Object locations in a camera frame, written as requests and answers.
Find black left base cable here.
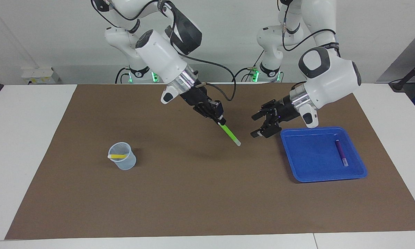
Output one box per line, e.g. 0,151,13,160
234,52,265,82

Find purple pen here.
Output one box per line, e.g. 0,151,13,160
335,139,349,167

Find green pen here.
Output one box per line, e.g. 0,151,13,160
218,122,242,147

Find white power strip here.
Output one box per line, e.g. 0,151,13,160
21,67,61,84

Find clear plastic cup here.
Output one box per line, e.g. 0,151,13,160
108,142,137,170

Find black right base cable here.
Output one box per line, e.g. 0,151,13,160
115,67,130,84

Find brown table mat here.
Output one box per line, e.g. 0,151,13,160
5,82,415,240

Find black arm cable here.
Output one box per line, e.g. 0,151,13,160
100,0,237,102
278,0,337,52

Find blue plastic tray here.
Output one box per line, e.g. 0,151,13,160
280,127,368,183

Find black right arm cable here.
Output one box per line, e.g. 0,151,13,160
100,0,237,102

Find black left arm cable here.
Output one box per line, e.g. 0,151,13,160
278,0,337,52

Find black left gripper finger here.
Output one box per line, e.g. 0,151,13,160
251,127,280,139
252,100,277,121

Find black base cable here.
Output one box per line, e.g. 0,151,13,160
115,67,130,84
234,52,265,82

